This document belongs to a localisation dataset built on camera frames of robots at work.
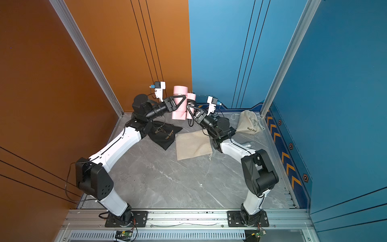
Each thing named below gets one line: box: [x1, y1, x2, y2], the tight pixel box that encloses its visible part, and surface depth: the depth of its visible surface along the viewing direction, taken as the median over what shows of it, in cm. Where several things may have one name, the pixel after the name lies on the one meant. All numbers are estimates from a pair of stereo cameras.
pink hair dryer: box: [171, 85, 197, 121], surface depth 70 cm
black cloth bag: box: [147, 120, 183, 151], surface depth 103 cm
